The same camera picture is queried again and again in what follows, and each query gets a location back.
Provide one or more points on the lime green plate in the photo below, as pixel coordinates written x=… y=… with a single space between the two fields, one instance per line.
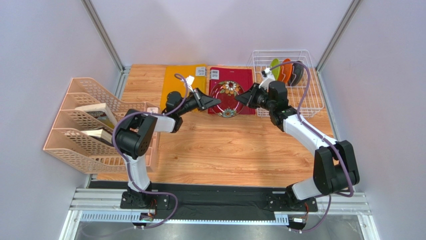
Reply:
x=275 y=68

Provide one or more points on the red floral plate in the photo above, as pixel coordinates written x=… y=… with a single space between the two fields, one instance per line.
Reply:
x=225 y=91

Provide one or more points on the orange file folder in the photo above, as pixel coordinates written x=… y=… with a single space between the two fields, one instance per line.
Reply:
x=171 y=83

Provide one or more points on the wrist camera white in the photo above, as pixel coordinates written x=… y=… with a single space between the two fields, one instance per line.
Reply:
x=188 y=83
x=267 y=78

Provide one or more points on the red file folder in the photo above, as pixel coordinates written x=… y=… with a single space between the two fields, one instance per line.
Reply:
x=244 y=77

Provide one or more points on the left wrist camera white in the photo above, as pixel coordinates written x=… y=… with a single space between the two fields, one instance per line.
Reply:
x=188 y=83

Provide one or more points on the lower book in rack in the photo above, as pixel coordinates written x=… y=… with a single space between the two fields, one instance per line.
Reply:
x=100 y=134

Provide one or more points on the upper book in rack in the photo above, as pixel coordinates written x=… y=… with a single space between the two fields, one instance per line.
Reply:
x=101 y=112

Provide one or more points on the pink magazine file rack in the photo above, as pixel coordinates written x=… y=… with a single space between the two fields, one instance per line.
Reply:
x=66 y=140

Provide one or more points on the white wire dish rack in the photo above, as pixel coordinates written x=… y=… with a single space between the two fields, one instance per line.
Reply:
x=313 y=102

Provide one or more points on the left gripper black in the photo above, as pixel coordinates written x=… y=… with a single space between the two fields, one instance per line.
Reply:
x=204 y=100

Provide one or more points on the orange plate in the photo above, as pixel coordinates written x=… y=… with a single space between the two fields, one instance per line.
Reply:
x=285 y=71

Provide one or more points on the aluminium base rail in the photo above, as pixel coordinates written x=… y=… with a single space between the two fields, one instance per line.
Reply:
x=106 y=211

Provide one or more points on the black base mat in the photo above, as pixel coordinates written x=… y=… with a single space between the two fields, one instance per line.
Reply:
x=215 y=202

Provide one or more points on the book in rack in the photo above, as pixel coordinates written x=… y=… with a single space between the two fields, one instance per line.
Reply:
x=101 y=112
x=100 y=134

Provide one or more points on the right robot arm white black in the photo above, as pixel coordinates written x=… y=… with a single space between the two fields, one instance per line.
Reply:
x=335 y=168

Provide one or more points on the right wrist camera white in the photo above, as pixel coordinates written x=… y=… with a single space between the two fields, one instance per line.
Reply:
x=267 y=78

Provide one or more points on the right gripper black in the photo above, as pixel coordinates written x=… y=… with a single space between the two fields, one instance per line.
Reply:
x=253 y=97

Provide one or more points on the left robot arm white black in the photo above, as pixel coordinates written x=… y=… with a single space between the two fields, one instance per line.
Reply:
x=133 y=134

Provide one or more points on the dark grey plate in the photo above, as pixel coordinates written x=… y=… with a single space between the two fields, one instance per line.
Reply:
x=296 y=74

